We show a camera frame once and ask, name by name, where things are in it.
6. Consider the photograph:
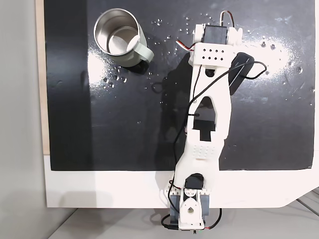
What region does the pale green steel mug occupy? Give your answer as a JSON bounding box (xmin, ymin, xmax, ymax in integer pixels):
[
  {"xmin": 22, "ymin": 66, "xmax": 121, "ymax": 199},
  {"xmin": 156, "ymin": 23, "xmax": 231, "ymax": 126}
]
[{"xmin": 93, "ymin": 8, "xmax": 155, "ymax": 68}]

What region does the black table mat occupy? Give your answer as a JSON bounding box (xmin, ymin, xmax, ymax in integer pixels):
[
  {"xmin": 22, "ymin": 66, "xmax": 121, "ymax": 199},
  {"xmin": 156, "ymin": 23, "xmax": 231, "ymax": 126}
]
[{"xmin": 43, "ymin": 0, "xmax": 315, "ymax": 172}]

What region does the grey table clamp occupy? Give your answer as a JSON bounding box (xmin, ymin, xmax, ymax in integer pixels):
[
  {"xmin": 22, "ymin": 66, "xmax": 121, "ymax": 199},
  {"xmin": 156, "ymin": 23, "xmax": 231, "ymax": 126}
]
[
  {"xmin": 200, "ymin": 193, "xmax": 212, "ymax": 223},
  {"xmin": 169, "ymin": 195, "xmax": 182, "ymax": 225}
]

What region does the red white black servo cable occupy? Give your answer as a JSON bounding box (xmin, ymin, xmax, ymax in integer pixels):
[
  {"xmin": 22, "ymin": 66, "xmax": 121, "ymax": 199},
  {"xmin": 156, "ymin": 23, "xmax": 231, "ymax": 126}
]
[{"xmin": 175, "ymin": 9, "xmax": 236, "ymax": 52}]

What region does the black oval camera box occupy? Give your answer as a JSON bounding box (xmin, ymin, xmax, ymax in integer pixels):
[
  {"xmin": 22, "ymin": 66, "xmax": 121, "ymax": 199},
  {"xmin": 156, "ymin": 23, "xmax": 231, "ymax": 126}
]
[{"xmin": 228, "ymin": 51, "xmax": 255, "ymax": 96}]

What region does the black camera cable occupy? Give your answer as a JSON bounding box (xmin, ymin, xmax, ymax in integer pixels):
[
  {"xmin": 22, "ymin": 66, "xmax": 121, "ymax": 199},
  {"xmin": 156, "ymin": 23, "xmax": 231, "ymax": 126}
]
[{"xmin": 167, "ymin": 60, "xmax": 268, "ymax": 200}]

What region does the black power cable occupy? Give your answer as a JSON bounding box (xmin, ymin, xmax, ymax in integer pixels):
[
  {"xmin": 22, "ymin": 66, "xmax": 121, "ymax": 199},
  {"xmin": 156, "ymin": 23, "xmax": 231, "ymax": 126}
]
[{"xmin": 160, "ymin": 208, "xmax": 223, "ymax": 232}]

